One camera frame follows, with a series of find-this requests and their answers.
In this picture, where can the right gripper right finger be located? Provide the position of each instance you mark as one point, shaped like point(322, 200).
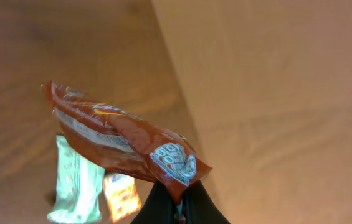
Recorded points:
point(199, 208)

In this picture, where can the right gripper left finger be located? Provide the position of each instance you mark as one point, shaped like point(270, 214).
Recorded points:
point(158, 208)

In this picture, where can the orange snack packet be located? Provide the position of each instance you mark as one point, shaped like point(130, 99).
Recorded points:
point(121, 195)

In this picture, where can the teal wet wipes pack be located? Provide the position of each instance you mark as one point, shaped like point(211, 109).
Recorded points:
point(79, 184)

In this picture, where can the red Top chocolate bar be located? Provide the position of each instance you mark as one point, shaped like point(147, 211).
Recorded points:
point(121, 142)

